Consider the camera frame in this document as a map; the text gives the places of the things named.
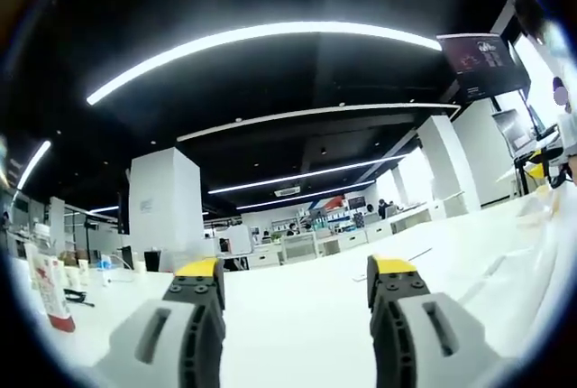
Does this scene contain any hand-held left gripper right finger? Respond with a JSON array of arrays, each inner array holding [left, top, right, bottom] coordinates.
[[365, 254, 507, 388]]

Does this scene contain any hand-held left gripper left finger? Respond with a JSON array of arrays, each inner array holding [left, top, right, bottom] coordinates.
[[92, 257, 226, 388]]

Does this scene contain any clear plastic storage box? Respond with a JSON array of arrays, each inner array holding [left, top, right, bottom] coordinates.
[[454, 180, 577, 360]]

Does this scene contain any white square pillar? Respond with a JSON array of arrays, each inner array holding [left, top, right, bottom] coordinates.
[[128, 146, 205, 267]]

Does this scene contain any hanging dark display screen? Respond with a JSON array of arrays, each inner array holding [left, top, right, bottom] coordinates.
[[435, 32, 533, 103]]

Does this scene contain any white red-labelled bottle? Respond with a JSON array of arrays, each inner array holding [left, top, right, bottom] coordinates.
[[24, 243, 77, 334]]

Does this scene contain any black cable bundle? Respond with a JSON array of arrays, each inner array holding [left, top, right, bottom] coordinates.
[[62, 287, 96, 309]]

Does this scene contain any white office chair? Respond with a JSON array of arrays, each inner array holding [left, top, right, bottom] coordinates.
[[280, 231, 319, 265]]

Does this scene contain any long curved ceiling light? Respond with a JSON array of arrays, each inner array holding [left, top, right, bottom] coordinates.
[[85, 21, 445, 106]]

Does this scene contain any small black box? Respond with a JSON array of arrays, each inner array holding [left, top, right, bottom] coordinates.
[[143, 249, 163, 273]]

